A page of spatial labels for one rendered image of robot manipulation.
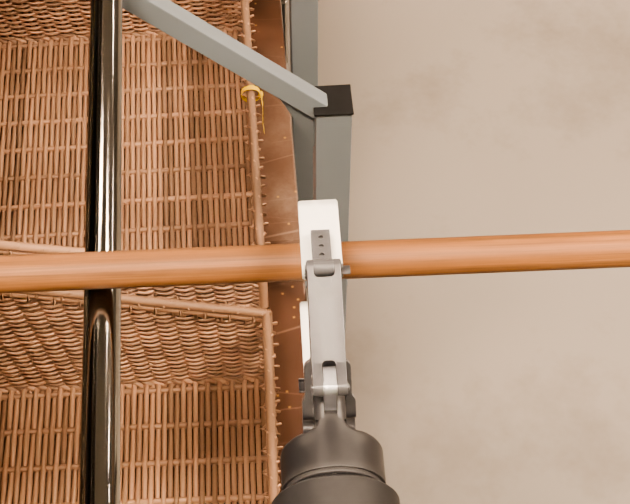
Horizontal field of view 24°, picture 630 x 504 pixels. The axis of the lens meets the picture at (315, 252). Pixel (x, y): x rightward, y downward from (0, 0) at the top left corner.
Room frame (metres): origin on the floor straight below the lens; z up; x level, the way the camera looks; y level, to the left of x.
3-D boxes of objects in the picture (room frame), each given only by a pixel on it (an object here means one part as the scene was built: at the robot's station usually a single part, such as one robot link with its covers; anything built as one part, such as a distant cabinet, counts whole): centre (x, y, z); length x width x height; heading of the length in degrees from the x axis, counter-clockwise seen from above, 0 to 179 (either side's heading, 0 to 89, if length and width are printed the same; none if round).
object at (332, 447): (0.52, -0.01, 1.19); 0.09 x 0.07 x 0.08; 3
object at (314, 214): (0.65, 0.00, 1.26); 0.07 x 0.03 x 0.01; 3
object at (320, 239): (0.62, -0.01, 1.28); 0.05 x 0.01 x 0.03; 3
